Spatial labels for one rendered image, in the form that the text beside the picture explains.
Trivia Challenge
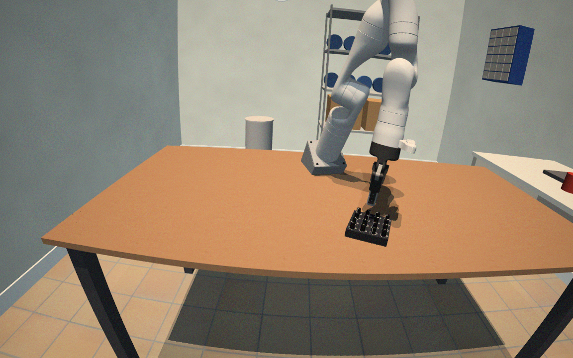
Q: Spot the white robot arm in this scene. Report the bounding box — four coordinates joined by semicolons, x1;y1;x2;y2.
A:
315;0;418;162

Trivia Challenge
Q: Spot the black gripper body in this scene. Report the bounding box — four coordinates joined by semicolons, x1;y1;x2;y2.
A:
369;141;401;174

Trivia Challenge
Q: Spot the black knob box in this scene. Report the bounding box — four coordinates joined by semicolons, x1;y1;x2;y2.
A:
345;207;392;246

